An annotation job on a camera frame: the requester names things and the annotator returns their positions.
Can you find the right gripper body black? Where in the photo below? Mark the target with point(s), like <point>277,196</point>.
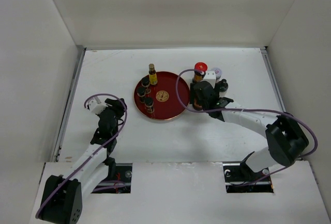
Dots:
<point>193,93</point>

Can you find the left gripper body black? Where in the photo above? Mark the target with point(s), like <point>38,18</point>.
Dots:
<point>119,111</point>

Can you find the white bottle black cap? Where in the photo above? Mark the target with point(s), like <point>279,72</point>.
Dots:
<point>222,87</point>

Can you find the red lid sauce jar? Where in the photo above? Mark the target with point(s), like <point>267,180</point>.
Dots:
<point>199,71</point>

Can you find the small black cap bottle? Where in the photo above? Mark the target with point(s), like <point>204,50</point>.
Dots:
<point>141,94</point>
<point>146,84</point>
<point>149,104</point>

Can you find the yellow label brown bottle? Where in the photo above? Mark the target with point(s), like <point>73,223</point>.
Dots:
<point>152,74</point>

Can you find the small red lid jar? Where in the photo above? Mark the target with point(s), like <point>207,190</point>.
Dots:
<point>197,105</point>

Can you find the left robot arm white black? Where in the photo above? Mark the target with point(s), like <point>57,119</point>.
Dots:
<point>63,195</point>

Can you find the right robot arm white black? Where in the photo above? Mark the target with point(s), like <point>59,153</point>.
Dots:
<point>285,138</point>

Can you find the white lid spice jar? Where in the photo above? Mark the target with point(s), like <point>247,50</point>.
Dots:
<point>218,73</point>

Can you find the round red tray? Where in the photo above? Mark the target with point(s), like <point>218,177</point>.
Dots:
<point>166,104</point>

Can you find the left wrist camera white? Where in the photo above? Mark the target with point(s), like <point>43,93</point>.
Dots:
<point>95,106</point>

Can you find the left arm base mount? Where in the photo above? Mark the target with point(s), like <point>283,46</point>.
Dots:
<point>119,182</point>

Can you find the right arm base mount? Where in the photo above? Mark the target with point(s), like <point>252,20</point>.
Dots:
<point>239,178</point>

